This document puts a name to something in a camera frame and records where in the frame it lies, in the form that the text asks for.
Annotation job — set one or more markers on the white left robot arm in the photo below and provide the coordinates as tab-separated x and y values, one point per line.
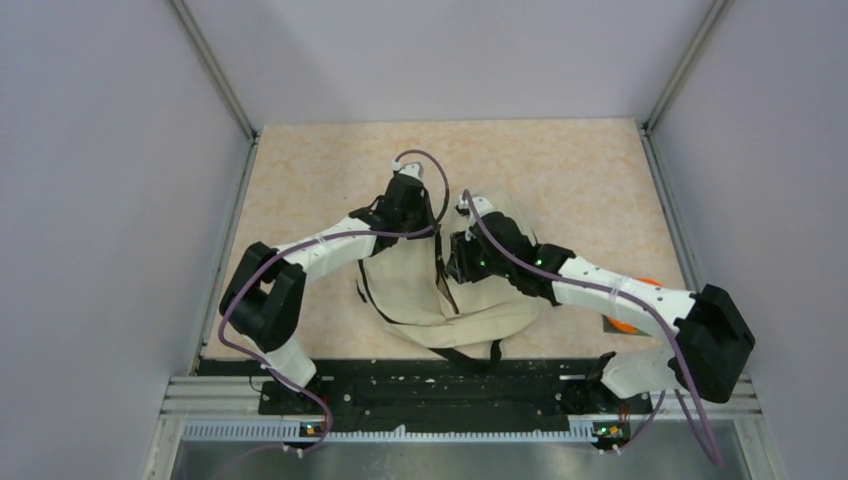
264	298

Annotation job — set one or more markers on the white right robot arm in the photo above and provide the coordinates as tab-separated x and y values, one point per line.
705	340

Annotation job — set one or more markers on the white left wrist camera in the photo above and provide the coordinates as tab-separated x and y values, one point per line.
413	169

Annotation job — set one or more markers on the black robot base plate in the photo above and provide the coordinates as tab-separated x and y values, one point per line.
434	396

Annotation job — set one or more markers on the orange tape roll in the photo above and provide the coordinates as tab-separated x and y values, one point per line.
629	312

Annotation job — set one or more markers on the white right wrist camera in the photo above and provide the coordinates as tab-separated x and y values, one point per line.
474	207

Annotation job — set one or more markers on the cream canvas backpack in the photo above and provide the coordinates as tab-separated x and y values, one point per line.
417	300

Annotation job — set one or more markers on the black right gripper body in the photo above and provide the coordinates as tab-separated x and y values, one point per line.
473	263

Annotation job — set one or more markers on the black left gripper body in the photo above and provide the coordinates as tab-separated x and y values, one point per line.
420	217

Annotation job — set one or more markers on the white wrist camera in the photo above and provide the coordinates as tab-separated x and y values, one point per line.
474	207
413	169

